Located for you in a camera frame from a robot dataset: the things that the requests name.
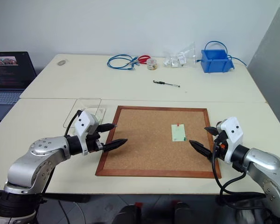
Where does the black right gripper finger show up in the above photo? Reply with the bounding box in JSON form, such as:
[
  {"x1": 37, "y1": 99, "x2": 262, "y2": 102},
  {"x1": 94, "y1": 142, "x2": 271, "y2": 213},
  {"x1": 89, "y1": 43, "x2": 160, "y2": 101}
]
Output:
[
  {"x1": 203, "y1": 126, "x2": 222, "y2": 138},
  {"x1": 188, "y1": 140, "x2": 213, "y2": 161}
]

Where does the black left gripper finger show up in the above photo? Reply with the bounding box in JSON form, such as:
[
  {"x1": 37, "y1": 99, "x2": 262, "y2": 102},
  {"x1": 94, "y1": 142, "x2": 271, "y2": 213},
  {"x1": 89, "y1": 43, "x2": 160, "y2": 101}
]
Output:
[
  {"x1": 98, "y1": 123, "x2": 118, "y2": 133},
  {"x1": 102, "y1": 139, "x2": 128, "y2": 154}
]

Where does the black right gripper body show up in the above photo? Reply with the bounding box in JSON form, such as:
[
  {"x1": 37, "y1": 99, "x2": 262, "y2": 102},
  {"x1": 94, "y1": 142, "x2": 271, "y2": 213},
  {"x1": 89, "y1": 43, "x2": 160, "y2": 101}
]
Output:
[{"x1": 210, "y1": 131, "x2": 229, "y2": 162}]

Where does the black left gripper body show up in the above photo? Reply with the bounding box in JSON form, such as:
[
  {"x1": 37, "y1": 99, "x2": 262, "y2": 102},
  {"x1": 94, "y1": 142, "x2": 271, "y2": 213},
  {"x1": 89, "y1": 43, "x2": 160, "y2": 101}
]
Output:
[{"x1": 85, "y1": 124, "x2": 107, "y2": 154}]

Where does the pale green paper note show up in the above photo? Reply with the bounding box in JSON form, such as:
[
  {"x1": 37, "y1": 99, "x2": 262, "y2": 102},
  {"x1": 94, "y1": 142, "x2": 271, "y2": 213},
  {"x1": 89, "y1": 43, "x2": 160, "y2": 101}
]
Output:
[{"x1": 170, "y1": 123, "x2": 187, "y2": 142}]

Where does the wood framed cork board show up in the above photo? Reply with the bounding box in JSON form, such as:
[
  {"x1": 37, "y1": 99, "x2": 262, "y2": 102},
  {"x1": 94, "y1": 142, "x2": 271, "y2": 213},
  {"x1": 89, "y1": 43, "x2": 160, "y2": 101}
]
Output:
[{"x1": 95, "y1": 105, "x2": 223, "y2": 179}]

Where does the small clear plastic box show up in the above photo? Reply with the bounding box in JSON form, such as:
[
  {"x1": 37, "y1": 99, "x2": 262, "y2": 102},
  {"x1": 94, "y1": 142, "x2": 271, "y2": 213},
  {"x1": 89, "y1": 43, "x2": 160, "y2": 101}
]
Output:
[{"x1": 95, "y1": 107, "x2": 107, "y2": 124}]

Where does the clear acrylic tray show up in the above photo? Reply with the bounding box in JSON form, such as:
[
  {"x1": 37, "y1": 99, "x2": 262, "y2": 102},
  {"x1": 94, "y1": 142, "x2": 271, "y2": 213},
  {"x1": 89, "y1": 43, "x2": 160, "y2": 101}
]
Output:
[{"x1": 63, "y1": 98, "x2": 102, "y2": 129}]

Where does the dark rounded shape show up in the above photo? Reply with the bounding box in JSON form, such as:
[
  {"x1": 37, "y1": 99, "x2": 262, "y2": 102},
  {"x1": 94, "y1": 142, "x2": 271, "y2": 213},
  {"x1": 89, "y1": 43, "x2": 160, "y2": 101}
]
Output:
[
  {"x1": 112, "y1": 202, "x2": 143, "y2": 224},
  {"x1": 172, "y1": 200, "x2": 197, "y2": 224}
]

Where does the black pen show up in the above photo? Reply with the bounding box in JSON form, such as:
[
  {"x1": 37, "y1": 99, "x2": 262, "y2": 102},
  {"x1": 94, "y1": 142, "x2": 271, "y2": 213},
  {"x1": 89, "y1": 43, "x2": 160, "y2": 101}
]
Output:
[{"x1": 153, "y1": 79, "x2": 181, "y2": 89}]

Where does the blue plastic bin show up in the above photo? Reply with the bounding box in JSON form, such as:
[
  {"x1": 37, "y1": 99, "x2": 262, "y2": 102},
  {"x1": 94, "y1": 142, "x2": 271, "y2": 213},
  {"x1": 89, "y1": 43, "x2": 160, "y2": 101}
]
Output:
[{"x1": 201, "y1": 49, "x2": 235, "y2": 74}]

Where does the clear tape roll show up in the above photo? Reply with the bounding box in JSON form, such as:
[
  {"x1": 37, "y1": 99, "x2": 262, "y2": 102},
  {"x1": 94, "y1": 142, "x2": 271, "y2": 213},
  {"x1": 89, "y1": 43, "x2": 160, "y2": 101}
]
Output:
[{"x1": 147, "y1": 58, "x2": 158, "y2": 70}]

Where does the clear bag of white parts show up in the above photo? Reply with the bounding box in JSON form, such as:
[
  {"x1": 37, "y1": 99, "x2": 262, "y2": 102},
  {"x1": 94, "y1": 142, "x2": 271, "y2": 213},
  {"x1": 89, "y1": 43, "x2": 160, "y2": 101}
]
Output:
[{"x1": 163, "y1": 41, "x2": 198, "y2": 69}]

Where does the open dark laptop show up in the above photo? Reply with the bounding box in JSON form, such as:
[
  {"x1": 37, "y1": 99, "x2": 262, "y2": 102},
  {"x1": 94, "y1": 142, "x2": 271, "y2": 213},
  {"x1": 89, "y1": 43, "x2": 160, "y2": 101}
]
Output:
[{"x1": 0, "y1": 51, "x2": 37, "y2": 121}]

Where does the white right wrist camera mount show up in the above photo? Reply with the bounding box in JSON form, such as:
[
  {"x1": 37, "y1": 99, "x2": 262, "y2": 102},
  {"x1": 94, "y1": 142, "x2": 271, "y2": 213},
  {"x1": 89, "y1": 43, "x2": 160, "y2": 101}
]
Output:
[{"x1": 215, "y1": 116, "x2": 245, "y2": 164}]

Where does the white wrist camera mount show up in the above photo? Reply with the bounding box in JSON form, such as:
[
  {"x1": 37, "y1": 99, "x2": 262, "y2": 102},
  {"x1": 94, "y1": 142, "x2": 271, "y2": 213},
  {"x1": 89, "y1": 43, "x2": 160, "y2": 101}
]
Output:
[
  {"x1": 215, "y1": 116, "x2": 245, "y2": 164},
  {"x1": 74, "y1": 110, "x2": 101, "y2": 156}
]

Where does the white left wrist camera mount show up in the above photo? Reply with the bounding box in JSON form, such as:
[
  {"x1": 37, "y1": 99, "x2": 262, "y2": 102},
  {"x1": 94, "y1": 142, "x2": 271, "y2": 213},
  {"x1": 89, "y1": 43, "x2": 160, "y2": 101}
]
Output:
[{"x1": 74, "y1": 110, "x2": 101, "y2": 156}]

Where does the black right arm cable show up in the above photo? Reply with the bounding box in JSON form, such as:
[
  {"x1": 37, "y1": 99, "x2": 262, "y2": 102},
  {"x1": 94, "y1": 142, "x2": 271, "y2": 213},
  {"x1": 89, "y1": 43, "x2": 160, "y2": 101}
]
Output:
[{"x1": 211, "y1": 139, "x2": 267, "y2": 209}]

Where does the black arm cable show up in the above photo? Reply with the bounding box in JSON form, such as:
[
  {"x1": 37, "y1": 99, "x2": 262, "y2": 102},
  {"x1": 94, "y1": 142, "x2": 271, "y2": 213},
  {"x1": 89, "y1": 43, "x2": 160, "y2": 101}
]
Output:
[
  {"x1": 211, "y1": 139, "x2": 267, "y2": 209},
  {"x1": 64, "y1": 110, "x2": 83, "y2": 137}
]

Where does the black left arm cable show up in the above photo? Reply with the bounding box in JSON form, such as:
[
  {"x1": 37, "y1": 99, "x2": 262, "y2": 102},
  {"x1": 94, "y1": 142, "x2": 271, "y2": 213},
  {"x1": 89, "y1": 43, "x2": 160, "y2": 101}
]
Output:
[{"x1": 64, "y1": 110, "x2": 83, "y2": 137}]

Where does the coiled blue network cable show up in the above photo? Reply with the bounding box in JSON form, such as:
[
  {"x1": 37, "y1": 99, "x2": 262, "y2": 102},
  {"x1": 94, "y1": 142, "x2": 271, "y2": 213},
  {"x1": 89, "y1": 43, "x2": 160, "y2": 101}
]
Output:
[{"x1": 107, "y1": 54, "x2": 141, "y2": 71}]

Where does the blue cable with bin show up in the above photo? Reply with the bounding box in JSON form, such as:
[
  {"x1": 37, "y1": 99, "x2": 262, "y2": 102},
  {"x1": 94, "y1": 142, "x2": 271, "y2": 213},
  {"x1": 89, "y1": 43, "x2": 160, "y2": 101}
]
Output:
[{"x1": 196, "y1": 40, "x2": 248, "y2": 67}]

